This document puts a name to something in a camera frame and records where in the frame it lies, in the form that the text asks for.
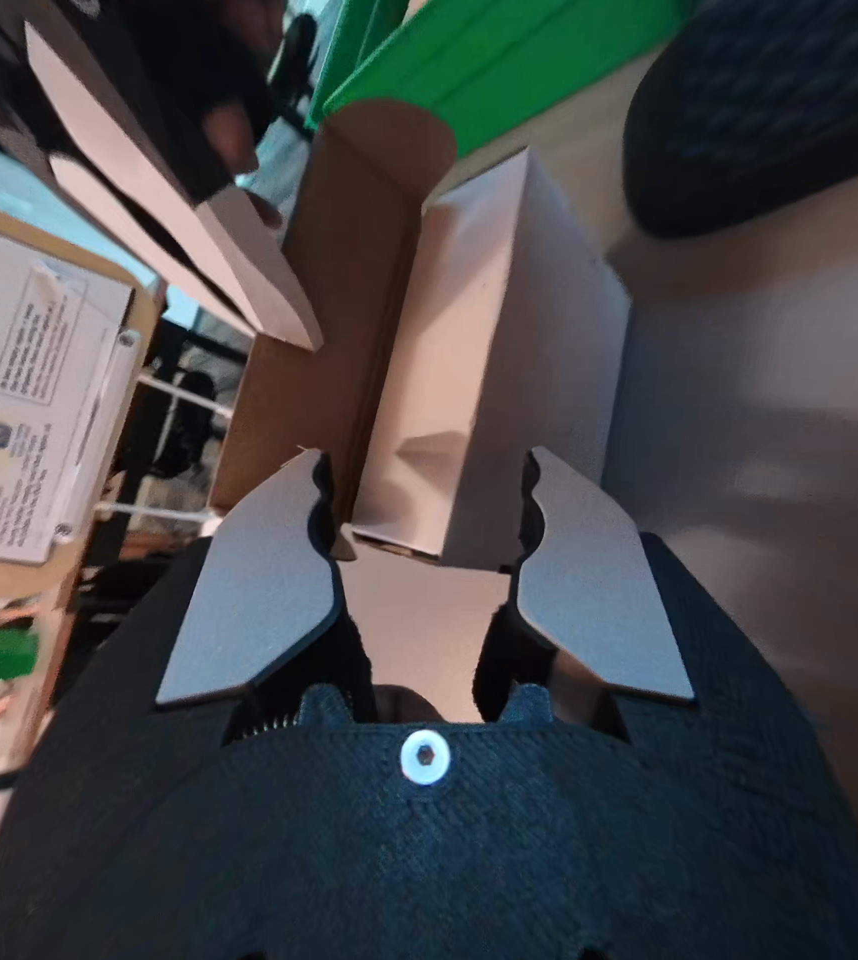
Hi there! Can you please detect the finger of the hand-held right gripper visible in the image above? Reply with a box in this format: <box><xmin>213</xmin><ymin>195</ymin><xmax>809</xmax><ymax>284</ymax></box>
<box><xmin>48</xmin><ymin>152</ymin><xmax>259</xmax><ymax>340</ymax></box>
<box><xmin>24</xmin><ymin>18</ymin><xmax>325</xmax><ymax>354</ymax></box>

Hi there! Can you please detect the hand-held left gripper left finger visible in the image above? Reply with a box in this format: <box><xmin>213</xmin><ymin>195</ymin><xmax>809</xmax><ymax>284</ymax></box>
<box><xmin>153</xmin><ymin>447</ymin><xmax>345</xmax><ymax>708</ymax></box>

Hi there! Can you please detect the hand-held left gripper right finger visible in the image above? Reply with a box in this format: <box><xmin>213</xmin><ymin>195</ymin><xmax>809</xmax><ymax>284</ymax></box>
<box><xmin>515</xmin><ymin>445</ymin><xmax>697</xmax><ymax>705</ymax></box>

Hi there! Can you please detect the white cardboard mailer box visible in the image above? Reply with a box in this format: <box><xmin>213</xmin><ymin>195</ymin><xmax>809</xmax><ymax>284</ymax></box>
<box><xmin>207</xmin><ymin>97</ymin><xmax>634</xmax><ymax>573</ymax></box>

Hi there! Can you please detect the printed instruction sign board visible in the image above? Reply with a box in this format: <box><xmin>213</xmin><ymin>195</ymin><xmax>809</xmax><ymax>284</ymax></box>
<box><xmin>0</xmin><ymin>191</ymin><xmax>162</xmax><ymax>580</ymax></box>

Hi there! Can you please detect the green plastic bin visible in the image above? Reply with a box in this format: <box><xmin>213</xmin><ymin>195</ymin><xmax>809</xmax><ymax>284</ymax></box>
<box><xmin>307</xmin><ymin>0</ymin><xmax>694</xmax><ymax>160</ymax></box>

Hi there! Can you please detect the black mesh pad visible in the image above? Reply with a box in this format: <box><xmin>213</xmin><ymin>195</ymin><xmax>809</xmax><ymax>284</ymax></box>
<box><xmin>621</xmin><ymin>0</ymin><xmax>858</xmax><ymax>241</ymax></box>

